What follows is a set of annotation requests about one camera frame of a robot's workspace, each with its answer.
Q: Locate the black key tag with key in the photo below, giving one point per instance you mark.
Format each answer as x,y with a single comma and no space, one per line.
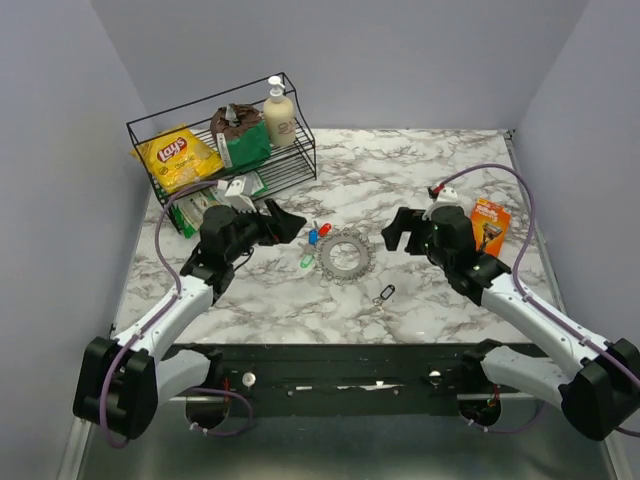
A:
386,293

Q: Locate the green key tag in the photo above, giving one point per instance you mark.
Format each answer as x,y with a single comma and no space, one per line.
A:
307,260

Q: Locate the black wire shelf rack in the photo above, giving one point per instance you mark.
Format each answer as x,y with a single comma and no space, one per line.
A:
287,166

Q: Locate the metal disc with key rings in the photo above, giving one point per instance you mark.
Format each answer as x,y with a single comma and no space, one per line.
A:
345,256

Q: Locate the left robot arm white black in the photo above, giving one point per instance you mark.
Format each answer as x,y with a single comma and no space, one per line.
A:
123,380

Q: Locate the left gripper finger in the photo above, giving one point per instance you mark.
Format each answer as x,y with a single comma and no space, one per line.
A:
287,226
275,211

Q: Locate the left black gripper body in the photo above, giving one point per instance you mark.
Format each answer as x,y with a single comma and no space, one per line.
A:
251,229

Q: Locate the green white snack packet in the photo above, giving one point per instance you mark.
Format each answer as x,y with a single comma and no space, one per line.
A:
259,186

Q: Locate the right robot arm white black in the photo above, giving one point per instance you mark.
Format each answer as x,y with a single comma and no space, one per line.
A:
593,381

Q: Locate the cream soap pump bottle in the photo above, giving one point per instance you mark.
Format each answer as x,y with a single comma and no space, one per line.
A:
279,114

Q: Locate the green brown coffee bag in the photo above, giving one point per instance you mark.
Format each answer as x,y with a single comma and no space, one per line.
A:
240,135

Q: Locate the yellow chips bag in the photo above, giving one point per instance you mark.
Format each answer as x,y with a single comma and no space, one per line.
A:
178,159

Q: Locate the orange razor box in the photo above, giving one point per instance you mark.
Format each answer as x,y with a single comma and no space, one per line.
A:
490,222

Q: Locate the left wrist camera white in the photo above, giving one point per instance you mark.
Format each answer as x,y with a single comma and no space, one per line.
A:
238,195

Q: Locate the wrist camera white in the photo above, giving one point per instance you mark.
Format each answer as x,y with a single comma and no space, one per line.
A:
443,197
238,195

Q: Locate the blue key tag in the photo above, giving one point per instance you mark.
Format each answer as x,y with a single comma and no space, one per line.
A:
313,237

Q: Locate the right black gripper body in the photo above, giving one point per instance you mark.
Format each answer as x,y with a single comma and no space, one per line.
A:
420,238

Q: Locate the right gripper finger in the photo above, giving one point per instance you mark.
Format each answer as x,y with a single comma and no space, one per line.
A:
408,219
392,235

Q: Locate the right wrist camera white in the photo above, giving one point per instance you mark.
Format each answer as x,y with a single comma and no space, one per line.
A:
443,197

